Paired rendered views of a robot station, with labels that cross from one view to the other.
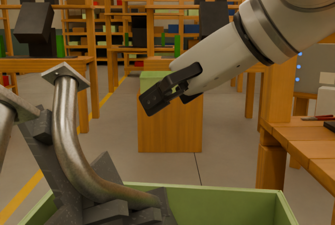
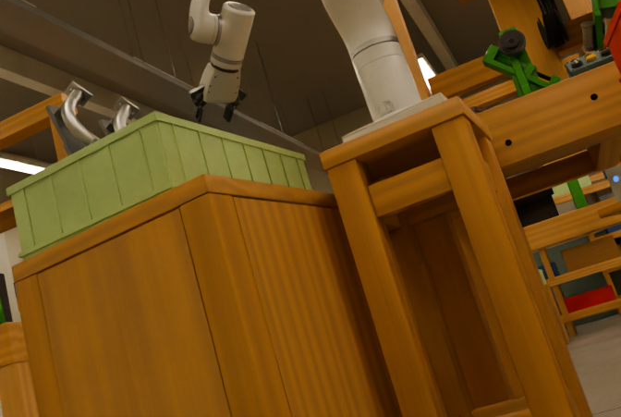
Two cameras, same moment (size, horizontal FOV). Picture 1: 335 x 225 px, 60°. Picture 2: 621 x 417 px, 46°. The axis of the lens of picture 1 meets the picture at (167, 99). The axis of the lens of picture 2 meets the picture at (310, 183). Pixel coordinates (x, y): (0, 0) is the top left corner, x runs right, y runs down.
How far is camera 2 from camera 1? 172 cm
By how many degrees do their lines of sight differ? 33
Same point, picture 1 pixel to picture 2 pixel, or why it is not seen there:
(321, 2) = (212, 39)
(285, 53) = (225, 63)
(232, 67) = (212, 78)
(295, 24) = (219, 50)
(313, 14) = (219, 44)
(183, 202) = not seen: hidden behind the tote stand
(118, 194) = not seen: hidden behind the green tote
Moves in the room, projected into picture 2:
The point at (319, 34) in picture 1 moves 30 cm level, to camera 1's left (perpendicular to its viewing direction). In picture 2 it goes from (230, 50) to (133, 95)
